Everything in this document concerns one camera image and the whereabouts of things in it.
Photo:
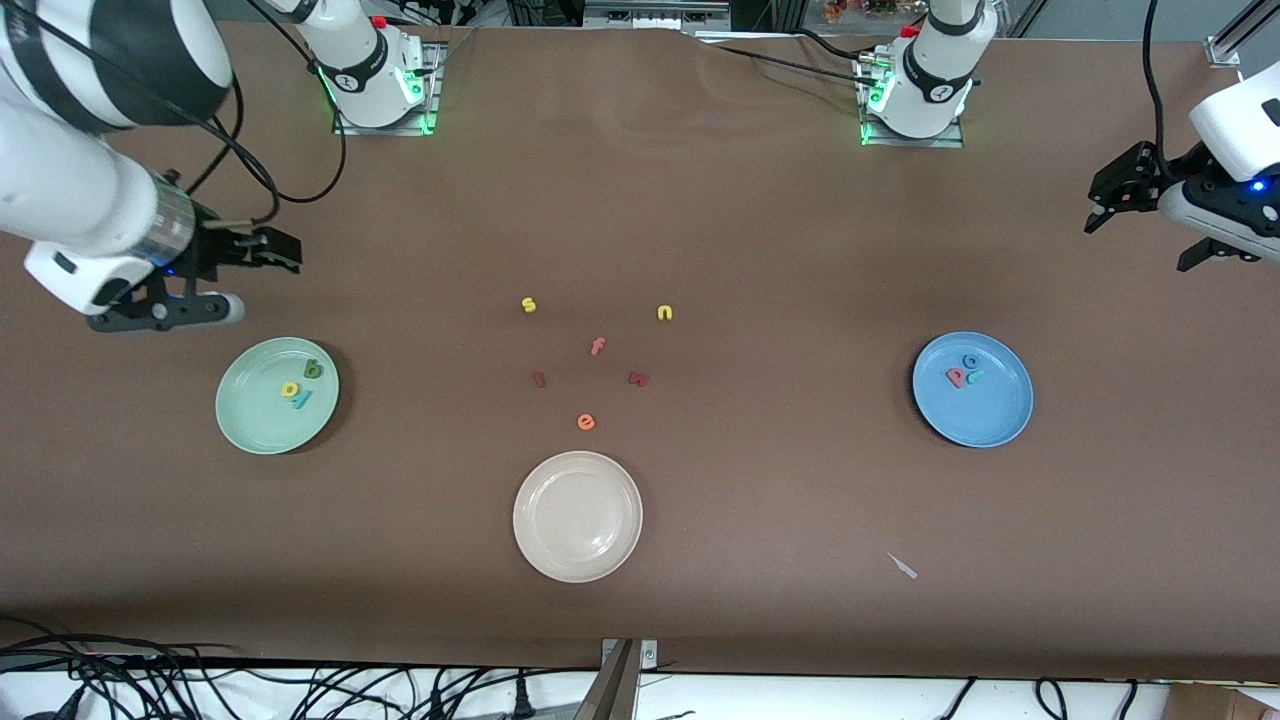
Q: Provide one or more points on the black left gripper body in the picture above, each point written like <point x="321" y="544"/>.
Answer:
<point x="1168" y="172"/>

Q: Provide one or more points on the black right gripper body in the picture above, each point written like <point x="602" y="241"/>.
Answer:
<point x="213" y="250"/>

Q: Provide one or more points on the pink foam letter p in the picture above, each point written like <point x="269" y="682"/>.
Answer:
<point x="955" y="379"/>

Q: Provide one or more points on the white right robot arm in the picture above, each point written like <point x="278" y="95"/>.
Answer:
<point x="70" y="190"/>

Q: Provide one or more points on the light green plate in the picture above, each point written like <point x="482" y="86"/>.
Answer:
<point x="260" y="425"/>

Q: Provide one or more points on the blue plate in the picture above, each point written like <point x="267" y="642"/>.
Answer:
<point x="975" y="415"/>

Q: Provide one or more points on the orange background objects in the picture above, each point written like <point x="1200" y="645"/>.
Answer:
<point x="860" y="8"/>

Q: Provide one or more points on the beige plate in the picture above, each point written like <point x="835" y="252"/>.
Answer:
<point x="577" y="517"/>

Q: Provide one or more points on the white tape scrap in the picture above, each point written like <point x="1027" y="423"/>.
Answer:
<point x="903" y="566"/>

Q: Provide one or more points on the grey background equipment box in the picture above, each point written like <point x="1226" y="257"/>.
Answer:
<point x="650" y="15"/>

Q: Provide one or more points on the brown cardboard box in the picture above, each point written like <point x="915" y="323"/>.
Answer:
<point x="1220" y="705"/>

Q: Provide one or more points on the grey diagonal beam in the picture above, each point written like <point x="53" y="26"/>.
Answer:
<point x="610" y="695"/>

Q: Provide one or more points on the short aluminium profile post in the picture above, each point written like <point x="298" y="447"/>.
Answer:
<point x="1225" y="48"/>

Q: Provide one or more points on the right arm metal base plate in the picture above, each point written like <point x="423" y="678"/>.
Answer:
<point x="385" y="130"/>

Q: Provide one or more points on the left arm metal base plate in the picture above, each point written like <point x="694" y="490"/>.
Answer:
<point x="910" y="142"/>

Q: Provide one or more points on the grey metal table bracket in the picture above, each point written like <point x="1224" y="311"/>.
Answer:
<point x="648" y="655"/>

